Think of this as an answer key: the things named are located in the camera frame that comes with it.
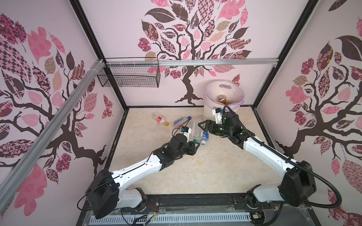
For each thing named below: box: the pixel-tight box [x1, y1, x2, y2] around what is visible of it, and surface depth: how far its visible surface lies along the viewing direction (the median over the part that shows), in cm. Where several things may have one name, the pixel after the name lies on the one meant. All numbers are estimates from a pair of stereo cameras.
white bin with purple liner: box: [203, 79, 246, 121], surface depth 100 cm
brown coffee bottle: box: [217, 94, 227, 104], surface depth 104 cm
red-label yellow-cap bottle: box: [152, 113, 170, 127], surface depth 109 cm
